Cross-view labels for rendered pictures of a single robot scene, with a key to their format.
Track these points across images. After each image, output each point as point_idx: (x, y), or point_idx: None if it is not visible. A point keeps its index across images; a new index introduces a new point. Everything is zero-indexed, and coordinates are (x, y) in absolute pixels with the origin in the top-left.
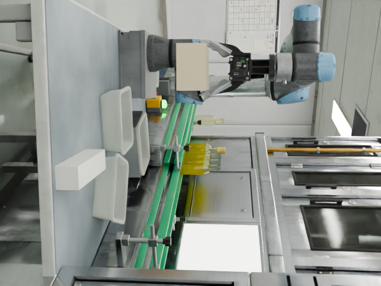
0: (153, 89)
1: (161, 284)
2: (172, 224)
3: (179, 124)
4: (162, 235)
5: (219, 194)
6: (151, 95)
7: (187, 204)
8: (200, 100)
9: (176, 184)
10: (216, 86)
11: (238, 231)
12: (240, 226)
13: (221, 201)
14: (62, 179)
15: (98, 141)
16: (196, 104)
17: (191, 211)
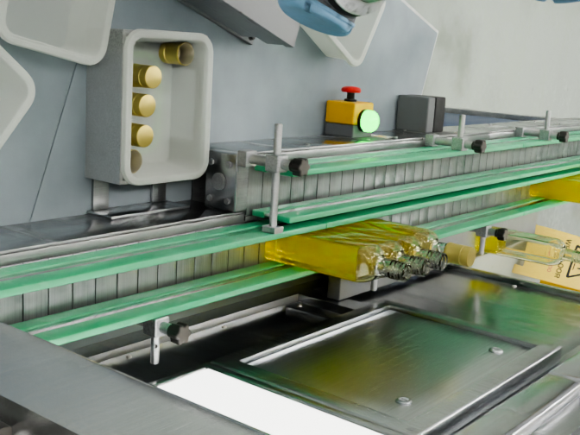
0: (277, 10)
1: None
2: (123, 320)
3: (367, 158)
4: (2, 286)
5: (387, 356)
6: (247, 7)
7: (273, 342)
8: (330, 6)
9: (217, 244)
10: None
11: (318, 430)
12: (340, 423)
13: (370, 368)
14: None
15: None
16: (316, 12)
17: (265, 358)
